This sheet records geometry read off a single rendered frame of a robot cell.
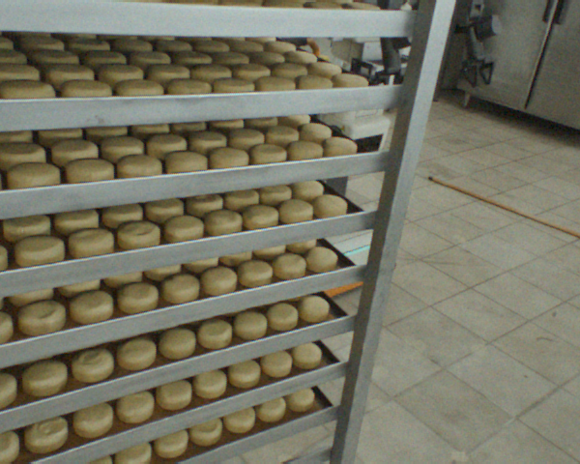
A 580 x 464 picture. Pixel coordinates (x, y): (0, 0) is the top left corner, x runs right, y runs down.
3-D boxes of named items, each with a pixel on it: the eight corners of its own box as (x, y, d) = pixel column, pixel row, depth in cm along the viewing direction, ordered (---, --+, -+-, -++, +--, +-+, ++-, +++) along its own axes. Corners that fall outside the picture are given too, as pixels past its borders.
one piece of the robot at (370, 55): (335, 99, 244) (344, 38, 235) (385, 91, 262) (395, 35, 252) (366, 111, 234) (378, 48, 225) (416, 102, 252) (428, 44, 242)
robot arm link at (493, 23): (471, 10, 240) (456, 11, 235) (501, -2, 231) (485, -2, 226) (477, 43, 241) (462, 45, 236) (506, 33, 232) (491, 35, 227)
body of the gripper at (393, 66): (412, 72, 212) (409, 47, 211) (389, 74, 206) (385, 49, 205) (397, 75, 217) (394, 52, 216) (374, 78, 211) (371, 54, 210)
